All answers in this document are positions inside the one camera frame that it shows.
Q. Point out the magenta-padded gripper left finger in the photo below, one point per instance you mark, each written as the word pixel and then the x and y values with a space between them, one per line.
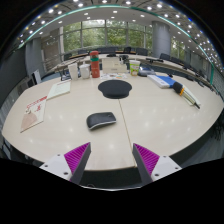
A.
pixel 76 159

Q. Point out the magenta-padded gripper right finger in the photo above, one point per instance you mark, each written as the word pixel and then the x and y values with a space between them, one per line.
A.
pixel 147 159

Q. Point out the black computer mouse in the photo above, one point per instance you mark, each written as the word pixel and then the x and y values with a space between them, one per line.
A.
pixel 101 120

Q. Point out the black mouse pad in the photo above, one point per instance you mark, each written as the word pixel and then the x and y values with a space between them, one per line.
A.
pixel 115 88

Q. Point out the red white brochure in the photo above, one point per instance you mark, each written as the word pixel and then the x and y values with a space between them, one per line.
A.
pixel 33 114

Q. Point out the white booklet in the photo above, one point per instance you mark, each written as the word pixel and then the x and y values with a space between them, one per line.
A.
pixel 59 89

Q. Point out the blue white book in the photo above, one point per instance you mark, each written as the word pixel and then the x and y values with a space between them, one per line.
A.
pixel 163 81

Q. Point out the white paper cup stack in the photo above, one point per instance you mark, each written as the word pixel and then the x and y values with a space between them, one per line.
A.
pixel 73 71

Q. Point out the white lidded mug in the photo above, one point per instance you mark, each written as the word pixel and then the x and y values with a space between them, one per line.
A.
pixel 85 71

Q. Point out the colourful sticker sheet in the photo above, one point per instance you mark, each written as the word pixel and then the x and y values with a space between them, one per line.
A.
pixel 113 76

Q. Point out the white standing appliance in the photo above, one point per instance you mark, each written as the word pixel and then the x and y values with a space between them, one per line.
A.
pixel 37 76

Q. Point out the green white drink cup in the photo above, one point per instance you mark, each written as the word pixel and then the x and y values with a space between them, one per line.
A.
pixel 134 68

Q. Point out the red thermos bottle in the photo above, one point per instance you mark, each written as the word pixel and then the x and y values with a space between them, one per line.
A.
pixel 95 65

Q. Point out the long curved conference table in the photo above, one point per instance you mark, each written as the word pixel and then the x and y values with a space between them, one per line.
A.
pixel 156 63

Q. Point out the white cardboard box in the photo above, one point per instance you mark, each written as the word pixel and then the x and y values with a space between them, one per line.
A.
pixel 113 65

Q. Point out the dark office chairs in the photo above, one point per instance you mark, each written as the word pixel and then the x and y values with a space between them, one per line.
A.
pixel 143 51

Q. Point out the ceiling lights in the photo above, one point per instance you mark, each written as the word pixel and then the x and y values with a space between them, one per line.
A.
pixel 113 11

